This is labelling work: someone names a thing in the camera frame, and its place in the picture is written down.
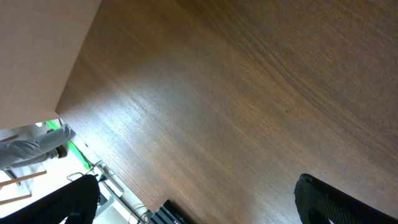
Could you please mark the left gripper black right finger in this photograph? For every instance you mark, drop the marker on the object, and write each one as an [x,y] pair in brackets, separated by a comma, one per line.
[318,202]

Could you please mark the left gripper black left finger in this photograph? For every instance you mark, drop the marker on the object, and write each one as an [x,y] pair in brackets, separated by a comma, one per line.
[74,203]

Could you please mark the brown cardboard box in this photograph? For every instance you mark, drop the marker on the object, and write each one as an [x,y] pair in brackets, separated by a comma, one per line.
[40,42]

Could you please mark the white power strip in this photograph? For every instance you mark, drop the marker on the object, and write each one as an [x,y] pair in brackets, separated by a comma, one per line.
[109,179]

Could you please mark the green strip on floor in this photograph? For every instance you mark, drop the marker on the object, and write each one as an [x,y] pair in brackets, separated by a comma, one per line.
[72,147]

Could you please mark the wooden chair legs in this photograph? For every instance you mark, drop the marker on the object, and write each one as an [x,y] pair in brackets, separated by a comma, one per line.
[24,183]

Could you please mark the person in grey clothes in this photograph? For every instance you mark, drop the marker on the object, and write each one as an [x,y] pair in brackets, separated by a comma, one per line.
[21,153]

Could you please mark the black striped device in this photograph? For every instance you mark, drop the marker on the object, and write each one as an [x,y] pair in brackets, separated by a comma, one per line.
[169,213]

